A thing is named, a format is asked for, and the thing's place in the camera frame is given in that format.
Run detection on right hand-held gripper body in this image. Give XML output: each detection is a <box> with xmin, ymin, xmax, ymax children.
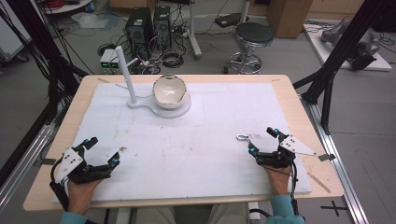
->
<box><xmin>255</xmin><ymin>133</ymin><xmax>318</xmax><ymax>169</ymax></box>

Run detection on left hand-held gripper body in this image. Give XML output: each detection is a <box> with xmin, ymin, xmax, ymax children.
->
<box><xmin>54</xmin><ymin>146</ymin><xmax>113</xmax><ymax>185</ymax></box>

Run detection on silver metal key clasp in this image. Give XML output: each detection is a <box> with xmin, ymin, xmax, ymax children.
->
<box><xmin>235</xmin><ymin>133</ymin><xmax>254</xmax><ymax>146</ymax></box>

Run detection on person's left hand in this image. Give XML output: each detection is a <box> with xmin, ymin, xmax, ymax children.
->
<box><xmin>66</xmin><ymin>177</ymin><xmax>104</xmax><ymax>216</ymax></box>

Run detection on person's right hand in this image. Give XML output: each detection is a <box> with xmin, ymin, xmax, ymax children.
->
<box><xmin>262</xmin><ymin>163</ymin><xmax>293</xmax><ymax>197</ymax></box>

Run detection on light wooden table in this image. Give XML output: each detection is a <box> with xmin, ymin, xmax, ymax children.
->
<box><xmin>22</xmin><ymin>74</ymin><xmax>345</xmax><ymax>213</ymax></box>

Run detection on thin wooden stick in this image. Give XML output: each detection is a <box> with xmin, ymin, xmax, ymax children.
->
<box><xmin>307</xmin><ymin>172</ymin><xmax>332</xmax><ymax>194</ymax></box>

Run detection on white foam mat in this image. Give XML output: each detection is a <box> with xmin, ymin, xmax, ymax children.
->
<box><xmin>52</xmin><ymin>81</ymin><xmax>313</xmax><ymax>204</ymax></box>

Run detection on person's legs beige trousers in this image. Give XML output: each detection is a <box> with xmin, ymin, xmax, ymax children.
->
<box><xmin>141</xmin><ymin>203</ymin><xmax>250</xmax><ymax>224</ymax></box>

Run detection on white stand with pole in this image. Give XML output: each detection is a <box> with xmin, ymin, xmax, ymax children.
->
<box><xmin>114</xmin><ymin>45</ymin><xmax>192</xmax><ymax>119</ymax></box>

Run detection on white bench power supply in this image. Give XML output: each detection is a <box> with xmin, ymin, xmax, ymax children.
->
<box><xmin>110</xmin><ymin>54</ymin><xmax>122</xmax><ymax>75</ymax></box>
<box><xmin>99</xmin><ymin>49</ymin><xmax>114</xmax><ymax>75</ymax></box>

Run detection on white eggshell-shaped bowl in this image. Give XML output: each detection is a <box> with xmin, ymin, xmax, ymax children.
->
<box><xmin>152</xmin><ymin>74</ymin><xmax>188</xmax><ymax>110</ymax></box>

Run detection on white floor platform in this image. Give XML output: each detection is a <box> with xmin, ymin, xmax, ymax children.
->
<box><xmin>303</xmin><ymin>22</ymin><xmax>393</xmax><ymax>73</ymax></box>

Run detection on black round stool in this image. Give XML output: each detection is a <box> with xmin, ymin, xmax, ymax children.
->
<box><xmin>223</xmin><ymin>21</ymin><xmax>276</xmax><ymax>76</ymax></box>

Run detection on brown wooden cabinet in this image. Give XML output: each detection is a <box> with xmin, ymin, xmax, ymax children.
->
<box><xmin>265</xmin><ymin>0</ymin><xmax>314</xmax><ymax>39</ymax></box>

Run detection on grey robot device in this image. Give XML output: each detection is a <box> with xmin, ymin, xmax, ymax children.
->
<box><xmin>320</xmin><ymin>21</ymin><xmax>381</xmax><ymax>71</ymax></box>

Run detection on black flat box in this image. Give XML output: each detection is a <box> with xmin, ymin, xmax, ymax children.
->
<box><xmin>214</xmin><ymin>12</ymin><xmax>250</xmax><ymax>28</ymax></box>

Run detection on clear plastic sheet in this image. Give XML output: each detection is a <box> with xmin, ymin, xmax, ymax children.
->
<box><xmin>71</xmin><ymin>12</ymin><xmax>110</xmax><ymax>30</ymax></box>

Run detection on large black computer tower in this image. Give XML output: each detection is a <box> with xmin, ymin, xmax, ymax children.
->
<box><xmin>125</xmin><ymin>7</ymin><xmax>155</xmax><ymax>60</ymax></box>

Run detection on white panel board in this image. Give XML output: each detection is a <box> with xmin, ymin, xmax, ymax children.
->
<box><xmin>0</xmin><ymin>8</ymin><xmax>32</xmax><ymax>62</ymax></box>

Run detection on white metal table leg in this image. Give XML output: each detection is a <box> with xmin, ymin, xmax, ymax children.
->
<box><xmin>186</xmin><ymin>0</ymin><xmax>204</xmax><ymax>61</ymax></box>

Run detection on slim black computer tower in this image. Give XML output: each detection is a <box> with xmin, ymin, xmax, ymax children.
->
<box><xmin>153</xmin><ymin>4</ymin><xmax>172</xmax><ymax>48</ymax></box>

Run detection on round white table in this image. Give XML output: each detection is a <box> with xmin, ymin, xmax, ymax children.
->
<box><xmin>41</xmin><ymin>0</ymin><xmax>94</xmax><ymax>15</ymax></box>

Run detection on left hand-held gripper black cable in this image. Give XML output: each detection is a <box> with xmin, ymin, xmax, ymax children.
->
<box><xmin>49</xmin><ymin>157</ymin><xmax>71</xmax><ymax>213</ymax></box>

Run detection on hand-held gripper black cable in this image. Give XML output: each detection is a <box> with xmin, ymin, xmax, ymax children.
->
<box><xmin>288</xmin><ymin>161</ymin><xmax>300</xmax><ymax>216</ymax></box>
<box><xmin>49</xmin><ymin>157</ymin><xmax>71</xmax><ymax>213</ymax></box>

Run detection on right hand-held gripper black cable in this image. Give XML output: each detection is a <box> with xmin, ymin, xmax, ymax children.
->
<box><xmin>288</xmin><ymin>161</ymin><xmax>300</xmax><ymax>216</ymax></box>

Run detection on aluminium floor rail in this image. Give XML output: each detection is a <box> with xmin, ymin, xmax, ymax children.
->
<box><xmin>300</xmin><ymin>94</ymin><xmax>370</xmax><ymax>224</ymax></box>
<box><xmin>0</xmin><ymin>122</ymin><xmax>57</xmax><ymax>213</ymax></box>

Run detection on black metal frame with cables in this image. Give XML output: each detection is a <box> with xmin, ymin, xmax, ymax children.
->
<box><xmin>0</xmin><ymin>0</ymin><xmax>88</xmax><ymax>125</ymax></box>

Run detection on black metal frame stand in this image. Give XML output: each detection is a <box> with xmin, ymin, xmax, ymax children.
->
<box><xmin>292</xmin><ymin>0</ymin><xmax>396</xmax><ymax>134</ymax></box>

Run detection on coiled black cable bundle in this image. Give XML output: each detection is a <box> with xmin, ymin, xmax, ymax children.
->
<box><xmin>160</xmin><ymin>49</ymin><xmax>185</xmax><ymax>69</ymax></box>

